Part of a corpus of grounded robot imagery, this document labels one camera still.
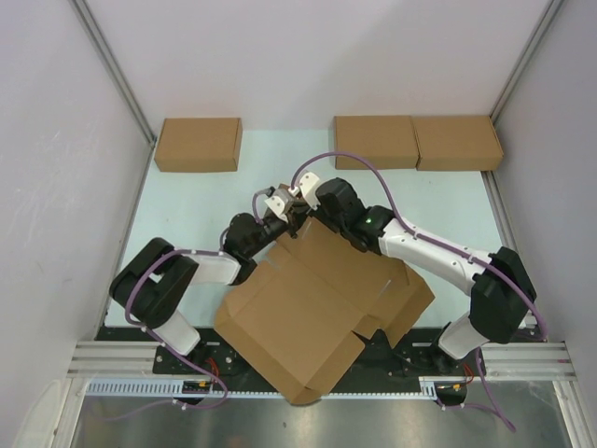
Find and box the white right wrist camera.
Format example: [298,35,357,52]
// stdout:
[288,172,322,210]

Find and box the aluminium corner post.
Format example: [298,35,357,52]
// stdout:
[490,0,567,125]
[69,0,157,147]

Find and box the aluminium corner post left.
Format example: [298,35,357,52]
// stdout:
[69,0,157,147]

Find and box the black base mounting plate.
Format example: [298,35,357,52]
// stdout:
[95,326,545,388]

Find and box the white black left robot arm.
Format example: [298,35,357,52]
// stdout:
[109,213,305,373]

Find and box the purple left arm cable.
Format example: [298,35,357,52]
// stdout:
[104,190,281,421]

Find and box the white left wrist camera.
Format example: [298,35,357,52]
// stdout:
[265,185,309,224]

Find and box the white slotted cable duct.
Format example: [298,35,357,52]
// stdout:
[86,375,472,400]

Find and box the cardboard box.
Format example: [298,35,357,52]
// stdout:
[412,115,504,172]
[154,118,243,173]
[215,218,435,405]
[334,116,419,170]

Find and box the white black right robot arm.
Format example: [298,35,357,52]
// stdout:
[298,173,536,374]

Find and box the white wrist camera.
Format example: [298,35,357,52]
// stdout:
[288,172,322,210]
[265,185,309,224]

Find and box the aluminium corner post right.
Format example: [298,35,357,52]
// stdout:
[490,0,567,125]

